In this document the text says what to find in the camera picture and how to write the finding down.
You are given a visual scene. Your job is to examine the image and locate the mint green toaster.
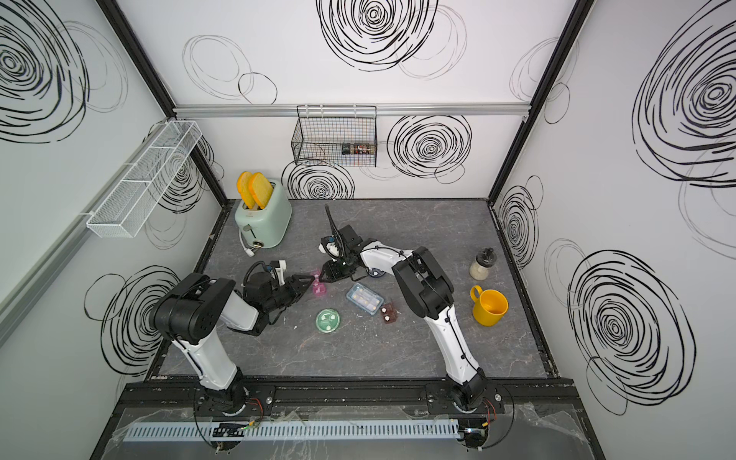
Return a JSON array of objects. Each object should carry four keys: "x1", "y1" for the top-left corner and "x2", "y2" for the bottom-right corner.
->
[{"x1": 235, "y1": 180, "x2": 292, "y2": 252}]

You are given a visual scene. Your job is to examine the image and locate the blue rectangular pillbox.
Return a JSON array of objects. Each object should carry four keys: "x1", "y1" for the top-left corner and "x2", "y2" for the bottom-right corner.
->
[{"x1": 346, "y1": 283, "x2": 384, "y2": 315}]

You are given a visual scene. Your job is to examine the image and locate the green round pillbox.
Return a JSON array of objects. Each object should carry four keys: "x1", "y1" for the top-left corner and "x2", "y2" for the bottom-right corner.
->
[{"x1": 315, "y1": 309, "x2": 340, "y2": 334}]

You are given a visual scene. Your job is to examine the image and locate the right toast slice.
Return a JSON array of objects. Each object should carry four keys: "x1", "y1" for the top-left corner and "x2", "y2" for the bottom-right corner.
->
[{"x1": 247, "y1": 172, "x2": 274, "y2": 209}]

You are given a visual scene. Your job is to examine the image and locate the yellow mug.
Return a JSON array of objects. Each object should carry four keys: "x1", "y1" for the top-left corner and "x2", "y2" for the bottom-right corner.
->
[{"x1": 470, "y1": 286, "x2": 509, "y2": 327}]

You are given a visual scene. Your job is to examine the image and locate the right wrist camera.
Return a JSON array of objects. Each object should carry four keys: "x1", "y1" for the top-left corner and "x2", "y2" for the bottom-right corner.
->
[{"x1": 318, "y1": 240, "x2": 340, "y2": 260}]

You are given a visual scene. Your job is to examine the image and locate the pink pillbox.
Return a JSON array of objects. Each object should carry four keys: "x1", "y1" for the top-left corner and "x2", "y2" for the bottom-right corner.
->
[{"x1": 312, "y1": 270, "x2": 327, "y2": 297}]

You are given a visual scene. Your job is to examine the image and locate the dark red pillbox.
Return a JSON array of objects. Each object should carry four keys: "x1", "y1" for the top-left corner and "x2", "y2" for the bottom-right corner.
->
[{"x1": 379, "y1": 302, "x2": 398, "y2": 324}]

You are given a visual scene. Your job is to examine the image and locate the left toast slice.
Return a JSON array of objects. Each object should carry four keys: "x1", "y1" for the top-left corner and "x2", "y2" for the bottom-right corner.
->
[{"x1": 236, "y1": 171, "x2": 257, "y2": 210}]

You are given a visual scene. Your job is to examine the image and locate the black wire basket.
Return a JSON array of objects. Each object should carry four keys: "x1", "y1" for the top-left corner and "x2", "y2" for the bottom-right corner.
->
[{"x1": 291, "y1": 115, "x2": 379, "y2": 168}]

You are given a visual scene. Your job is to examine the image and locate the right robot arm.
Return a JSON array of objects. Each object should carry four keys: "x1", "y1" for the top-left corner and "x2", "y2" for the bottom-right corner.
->
[{"x1": 319, "y1": 225, "x2": 487, "y2": 413}]

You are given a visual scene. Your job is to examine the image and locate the white slotted cable duct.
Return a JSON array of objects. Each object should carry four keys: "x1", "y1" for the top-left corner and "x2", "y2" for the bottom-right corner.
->
[{"x1": 123, "y1": 420, "x2": 461, "y2": 443}]

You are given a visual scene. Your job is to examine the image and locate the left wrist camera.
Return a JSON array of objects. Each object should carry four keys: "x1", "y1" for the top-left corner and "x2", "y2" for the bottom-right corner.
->
[{"x1": 270, "y1": 260, "x2": 287, "y2": 286}]

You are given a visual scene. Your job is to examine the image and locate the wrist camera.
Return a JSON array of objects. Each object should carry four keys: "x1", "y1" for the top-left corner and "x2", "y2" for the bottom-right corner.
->
[
  {"x1": 270, "y1": 260, "x2": 287, "y2": 286},
  {"x1": 318, "y1": 240, "x2": 340, "y2": 260}
]

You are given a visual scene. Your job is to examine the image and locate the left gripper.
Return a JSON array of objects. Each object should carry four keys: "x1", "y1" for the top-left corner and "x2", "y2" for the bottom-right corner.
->
[{"x1": 263, "y1": 275, "x2": 314, "y2": 314}]

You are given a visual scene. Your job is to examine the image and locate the glass bottle black cap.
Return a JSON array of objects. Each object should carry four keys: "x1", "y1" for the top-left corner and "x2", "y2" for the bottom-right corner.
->
[{"x1": 469, "y1": 247, "x2": 496, "y2": 281}]

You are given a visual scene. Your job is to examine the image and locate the white wire shelf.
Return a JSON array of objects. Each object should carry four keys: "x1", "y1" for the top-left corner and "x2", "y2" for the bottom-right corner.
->
[{"x1": 86, "y1": 120, "x2": 202, "y2": 239}]

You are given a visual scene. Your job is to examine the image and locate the aluminium wall rail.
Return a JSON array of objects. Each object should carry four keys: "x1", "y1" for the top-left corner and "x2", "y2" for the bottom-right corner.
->
[{"x1": 174, "y1": 102, "x2": 531, "y2": 119}]

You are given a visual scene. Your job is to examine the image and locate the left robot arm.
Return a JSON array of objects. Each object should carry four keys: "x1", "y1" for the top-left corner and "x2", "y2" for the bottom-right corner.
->
[{"x1": 149, "y1": 266, "x2": 314, "y2": 414}]

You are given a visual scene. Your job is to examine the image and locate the spice jars in basket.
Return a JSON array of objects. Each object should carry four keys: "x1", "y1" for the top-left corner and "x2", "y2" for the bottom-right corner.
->
[{"x1": 341, "y1": 143, "x2": 376, "y2": 155}]

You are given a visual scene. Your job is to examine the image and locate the toast slice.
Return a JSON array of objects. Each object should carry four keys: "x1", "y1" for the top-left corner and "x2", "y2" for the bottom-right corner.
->
[
  {"x1": 247, "y1": 172, "x2": 274, "y2": 209},
  {"x1": 236, "y1": 171, "x2": 257, "y2": 210}
]

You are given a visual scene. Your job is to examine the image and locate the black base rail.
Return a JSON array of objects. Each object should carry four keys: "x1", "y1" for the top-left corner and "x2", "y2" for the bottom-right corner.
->
[{"x1": 118, "y1": 377, "x2": 579, "y2": 416}]

